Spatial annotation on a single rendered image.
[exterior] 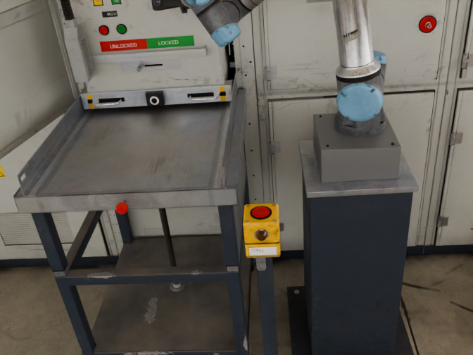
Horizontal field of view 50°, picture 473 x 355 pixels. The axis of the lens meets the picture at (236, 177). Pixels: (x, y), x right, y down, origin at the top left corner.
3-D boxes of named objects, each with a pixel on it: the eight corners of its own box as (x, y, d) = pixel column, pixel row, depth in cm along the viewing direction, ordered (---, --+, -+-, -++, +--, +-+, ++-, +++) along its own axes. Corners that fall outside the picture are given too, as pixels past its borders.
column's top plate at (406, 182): (393, 139, 174) (393, 134, 173) (418, 192, 147) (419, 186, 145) (298, 145, 176) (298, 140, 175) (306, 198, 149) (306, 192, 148)
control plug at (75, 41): (89, 82, 168) (75, 29, 159) (74, 83, 168) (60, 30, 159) (96, 73, 174) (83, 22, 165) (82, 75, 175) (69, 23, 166)
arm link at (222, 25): (248, 25, 143) (225, -10, 139) (238, 38, 134) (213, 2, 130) (227, 39, 147) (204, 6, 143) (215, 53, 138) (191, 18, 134)
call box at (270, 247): (280, 258, 117) (279, 222, 112) (246, 258, 118) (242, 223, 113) (279, 235, 124) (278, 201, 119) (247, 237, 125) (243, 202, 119)
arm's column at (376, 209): (377, 296, 211) (390, 141, 173) (394, 357, 186) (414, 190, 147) (304, 300, 213) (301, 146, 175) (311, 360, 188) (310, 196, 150)
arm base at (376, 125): (374, 110, 164) (376, 82, 158) (393, 132, 151) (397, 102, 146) (328, 116, 162) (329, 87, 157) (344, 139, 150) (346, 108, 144)
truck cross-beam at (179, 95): (232, 101, 179) (231, 84, 176) (84, 109, 184) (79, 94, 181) (233, 95, 184) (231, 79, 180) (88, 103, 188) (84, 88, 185)
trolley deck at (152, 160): (238, 205, 138) (236, 187, 135) (19, 213, 144) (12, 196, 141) (246, 103, 195) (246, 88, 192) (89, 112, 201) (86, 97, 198)
